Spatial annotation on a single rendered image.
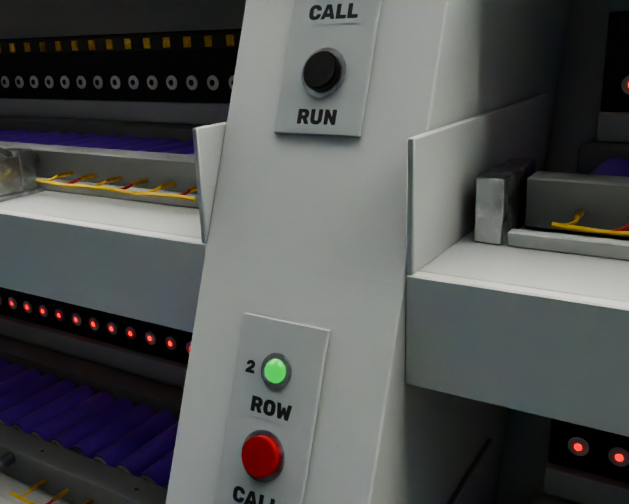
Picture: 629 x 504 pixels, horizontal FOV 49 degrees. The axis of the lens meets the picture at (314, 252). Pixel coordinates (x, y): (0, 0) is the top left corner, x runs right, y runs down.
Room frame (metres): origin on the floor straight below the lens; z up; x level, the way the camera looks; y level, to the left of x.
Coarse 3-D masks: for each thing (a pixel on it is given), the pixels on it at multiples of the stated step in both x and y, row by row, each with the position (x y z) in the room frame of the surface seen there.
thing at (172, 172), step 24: (0, 144) 0.45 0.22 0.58; (24, 144) 0.45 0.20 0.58; (48, 144) 0.45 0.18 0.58; (48, 168) 0.43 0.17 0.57; (72, 168) 0.42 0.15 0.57; (96, 168) 0.41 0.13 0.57; (120, 168) 0.39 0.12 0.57; (144, 168) 0.39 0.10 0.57; (168, 168) 0.38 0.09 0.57; (192, 168) 0.37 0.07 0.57; (120, 192) 0.38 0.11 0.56; (144, 192) 0.37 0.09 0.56; (192, 192) 0.37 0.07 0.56
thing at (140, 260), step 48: (48, 192) 0.42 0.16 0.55; (0, 240) 0.38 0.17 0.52; (48, 240) 0.36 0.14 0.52; (96, 240) 0.34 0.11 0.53; (144, 240) 0.32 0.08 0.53; (192, 240) 0.31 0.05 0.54; (48, 288) 0.37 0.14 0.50; (96, 288) 0.35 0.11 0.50; (144, 288) 0.33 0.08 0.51; (192, 288) 0.31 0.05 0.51
